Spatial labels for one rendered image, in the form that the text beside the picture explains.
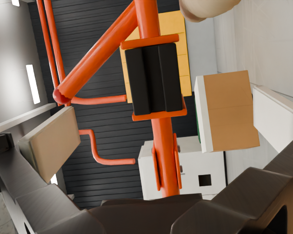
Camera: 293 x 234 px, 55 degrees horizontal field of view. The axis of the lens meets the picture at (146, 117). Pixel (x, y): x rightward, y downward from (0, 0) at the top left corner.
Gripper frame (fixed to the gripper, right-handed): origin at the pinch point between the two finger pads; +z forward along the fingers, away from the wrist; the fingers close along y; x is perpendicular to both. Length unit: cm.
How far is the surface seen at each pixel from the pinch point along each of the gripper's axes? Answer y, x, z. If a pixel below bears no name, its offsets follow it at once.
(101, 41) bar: -6.4, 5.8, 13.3
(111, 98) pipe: -177, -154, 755
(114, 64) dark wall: -214, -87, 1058
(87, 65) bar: -8.4, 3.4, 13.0
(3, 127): -470, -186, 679
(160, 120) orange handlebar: -0.8, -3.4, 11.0
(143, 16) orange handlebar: -1.3, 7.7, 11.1
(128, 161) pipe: -143, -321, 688
